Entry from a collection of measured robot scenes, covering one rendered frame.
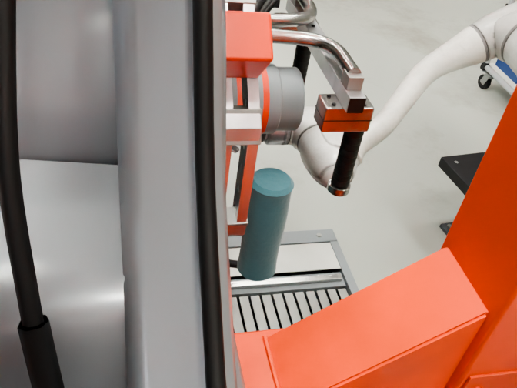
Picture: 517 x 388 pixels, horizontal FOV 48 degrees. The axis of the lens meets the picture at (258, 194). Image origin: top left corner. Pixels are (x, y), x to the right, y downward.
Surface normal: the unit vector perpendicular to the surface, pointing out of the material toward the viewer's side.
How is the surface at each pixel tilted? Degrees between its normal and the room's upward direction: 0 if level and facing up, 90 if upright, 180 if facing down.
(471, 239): 90
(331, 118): 90
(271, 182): 0
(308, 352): 36
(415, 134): 0
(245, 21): 45
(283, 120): 101
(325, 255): 0
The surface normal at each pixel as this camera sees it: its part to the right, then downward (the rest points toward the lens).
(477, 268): -0.97, 0.04
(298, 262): 0.13, -0.76
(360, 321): -0.47, -0.59
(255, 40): 0.24, -0.08
